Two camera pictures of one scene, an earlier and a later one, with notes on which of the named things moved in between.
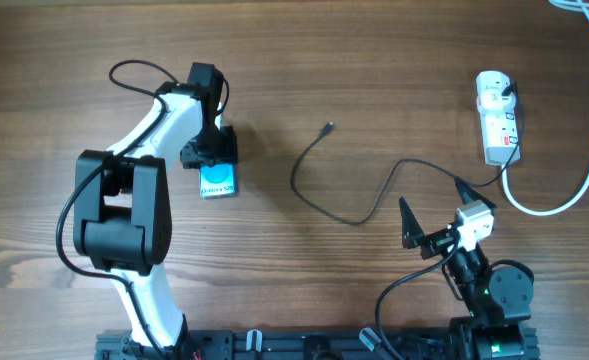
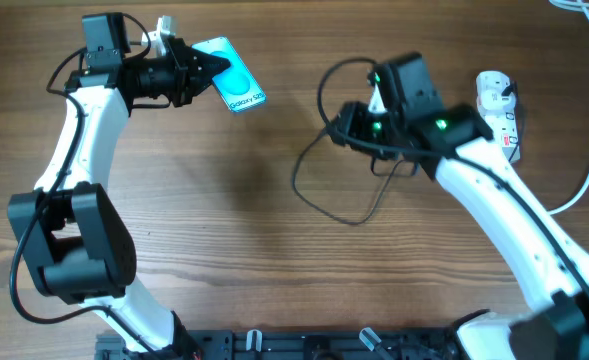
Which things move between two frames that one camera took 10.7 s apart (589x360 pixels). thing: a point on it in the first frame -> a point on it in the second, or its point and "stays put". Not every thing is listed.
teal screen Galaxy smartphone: (218, 180) -> (234, 83)
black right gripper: (414, 235) -> (352, 119)
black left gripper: (227, 153) -> (186, 62)
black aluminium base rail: (334, 344) stays put
